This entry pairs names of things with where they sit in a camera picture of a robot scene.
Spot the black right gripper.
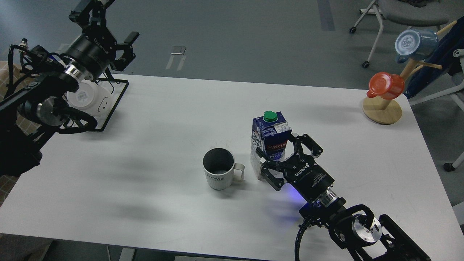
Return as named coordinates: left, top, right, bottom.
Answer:
left=256, top=133, right=347, bottom=208

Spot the blue plastic cup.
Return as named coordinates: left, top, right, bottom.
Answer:
left=394, top=29, right=439, bottom=64

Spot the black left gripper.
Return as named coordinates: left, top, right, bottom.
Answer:
left=62, top=0, right=140, bottom=80

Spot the white HOME mug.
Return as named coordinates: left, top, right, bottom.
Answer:
left=203, top=148, right=245, bottom=190

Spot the orange plastic cup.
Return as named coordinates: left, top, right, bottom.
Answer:
left=366, top=72, right=405, bottom=100

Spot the grey office chair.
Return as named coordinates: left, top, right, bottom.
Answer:
left=349, top=0, right=450, bottom=69

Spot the blue milk carton green cap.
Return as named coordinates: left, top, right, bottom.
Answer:
left=250, top=111, right=292, bottom=180

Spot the blue fabric chair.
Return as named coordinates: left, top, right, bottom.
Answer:
left=404, top=16, right=464, bottom=172

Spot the white cup on rack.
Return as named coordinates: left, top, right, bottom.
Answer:
left=66, top=80, right=114, bottom=117

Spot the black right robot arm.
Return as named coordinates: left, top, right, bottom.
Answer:
left=255, top=134, right=430, bottom=261

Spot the beige checkered cloth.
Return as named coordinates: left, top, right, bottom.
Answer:
left=1, top=61, right=41, bottom=203

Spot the wooden cup tree stand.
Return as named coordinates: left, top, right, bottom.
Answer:
left=362, top=29, right=445, bottom=125

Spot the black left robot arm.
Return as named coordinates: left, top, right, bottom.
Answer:
left=0, top=0, right=139, bottom=177

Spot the black wire cup rack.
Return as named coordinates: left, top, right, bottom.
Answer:
left=60, top=71, right=129, bottom=132

